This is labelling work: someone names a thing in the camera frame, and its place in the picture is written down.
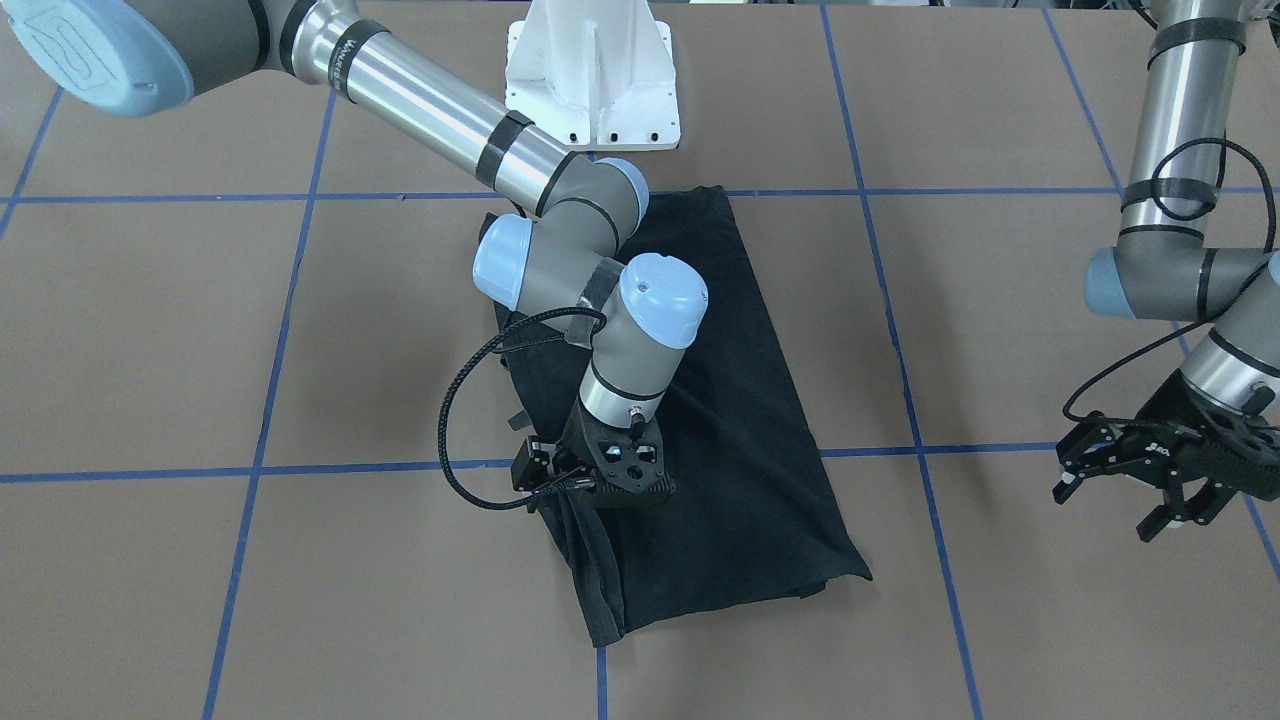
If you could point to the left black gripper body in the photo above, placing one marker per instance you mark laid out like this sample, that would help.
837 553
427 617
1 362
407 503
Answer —
1168 425

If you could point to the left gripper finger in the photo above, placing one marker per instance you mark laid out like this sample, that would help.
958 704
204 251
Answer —
1078 461
1201 509

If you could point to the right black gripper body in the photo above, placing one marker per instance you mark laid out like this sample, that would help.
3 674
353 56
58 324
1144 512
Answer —
567 449

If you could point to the black printed t-shirt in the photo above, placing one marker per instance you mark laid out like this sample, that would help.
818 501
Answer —
754 516

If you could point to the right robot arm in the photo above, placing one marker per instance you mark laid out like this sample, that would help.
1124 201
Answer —
266 280

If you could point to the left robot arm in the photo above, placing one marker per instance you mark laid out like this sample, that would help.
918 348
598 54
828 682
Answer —
1161 267

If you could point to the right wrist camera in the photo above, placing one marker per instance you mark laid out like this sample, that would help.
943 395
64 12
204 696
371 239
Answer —
631 473

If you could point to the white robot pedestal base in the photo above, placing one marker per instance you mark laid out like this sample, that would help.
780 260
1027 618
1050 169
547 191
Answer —
597 75

